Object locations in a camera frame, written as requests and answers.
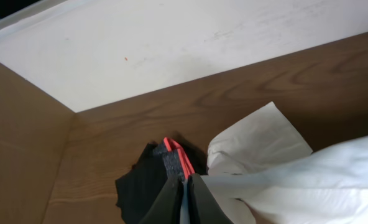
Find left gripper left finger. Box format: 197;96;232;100
140;175;183;224

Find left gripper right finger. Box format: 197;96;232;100
187;174;232;224

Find white printed t-shirt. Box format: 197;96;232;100
203;103;368;223

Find black shorts with red waistband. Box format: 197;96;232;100
115;137;207;224

